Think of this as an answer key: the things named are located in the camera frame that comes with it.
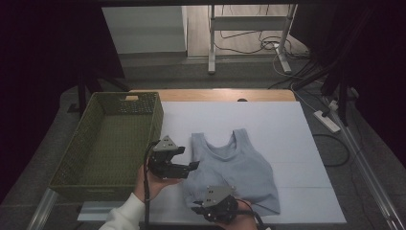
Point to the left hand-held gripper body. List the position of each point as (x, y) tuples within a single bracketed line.
[(166, 169)]

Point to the light blue tank top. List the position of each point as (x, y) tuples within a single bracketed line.
[(236, 166)]

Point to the white foam board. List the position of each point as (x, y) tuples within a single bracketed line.
[(255, 118)]

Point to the wooden table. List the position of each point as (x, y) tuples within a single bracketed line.
[(207, 95)]

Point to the white power strip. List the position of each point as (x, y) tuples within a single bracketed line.
[(327, 122)]

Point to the white partition panel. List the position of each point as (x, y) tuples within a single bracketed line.
[(143, 28)]

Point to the white metal desk frame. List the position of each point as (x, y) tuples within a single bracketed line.
[(247, 23)]

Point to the white plug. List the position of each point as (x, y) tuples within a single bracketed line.
[(333, 104)]

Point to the black stand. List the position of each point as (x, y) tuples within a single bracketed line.
[(82, 96), (343, 102)]

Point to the aluminium rail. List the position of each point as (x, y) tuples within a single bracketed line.
[(376, 188), (41, 211)]

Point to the green woven basket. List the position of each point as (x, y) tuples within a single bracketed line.
[(111, 143)]

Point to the person's left hand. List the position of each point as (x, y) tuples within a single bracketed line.
[(153, 188)]

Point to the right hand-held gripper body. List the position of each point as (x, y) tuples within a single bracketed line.
[(217, 195)]

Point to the person's right hand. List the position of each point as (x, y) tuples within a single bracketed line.
[(242, 222)]

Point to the black curtain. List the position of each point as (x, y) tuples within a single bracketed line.
[(48, 48), (376, 64)]

